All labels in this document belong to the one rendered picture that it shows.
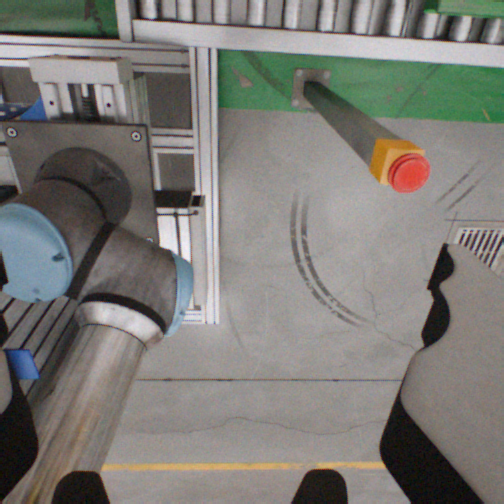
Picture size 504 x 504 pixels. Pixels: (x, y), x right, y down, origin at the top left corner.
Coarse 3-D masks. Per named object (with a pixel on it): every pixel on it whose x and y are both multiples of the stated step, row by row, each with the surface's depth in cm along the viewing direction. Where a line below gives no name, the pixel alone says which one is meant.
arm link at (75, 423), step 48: (144, 240) 50; (96, 288) 45; (144, 288) 45; (192, 288) 50; (96, 336) 42; (144, 336) 45; (96, 384) 39; (48, 432) 35; (96, 432) 37; (48, 480) 33
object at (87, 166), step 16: (48, 160) 55; (64, 160) 54; (80, 160) 55; (96, 160) 56; (48, 176) 51; (64, 176) 52; (80, 176) 53; (96, 176) 56; (112, 176) 58; (96, 192) 53; (112, 192) 56; (128, 192) 60; (112, 208) 56; (128, 208) 61
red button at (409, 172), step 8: (400, 160) 61; (408, 160) 60; (416, 160) 60; (424, 160) 61; (392, 168) 61; (400, 168) 61; (408, 168) 61; (416, 168) 61; (424, 168) 61; (392, 176) 62; (400, 176) 62; (408, 176) 62; (416, 176) 62; (424, 176) 62; (392, 184) 63; (400, 184) 62; (408, 184) 62; (416, 184) 62; (400, 192) 64; (408, 192) 64
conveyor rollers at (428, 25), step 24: (144, 0) 88; (192, 0) 89; (216, 0) 88; (264, 0) 89; (288, 0) 89; (336, 0) 89; (360, 0) 89; (408, 0) 89; (264, 24) 92; (288, 24) 91; (360, 24) 92; (384, 24) 94; (432, 24) 92; (456, 24) 93
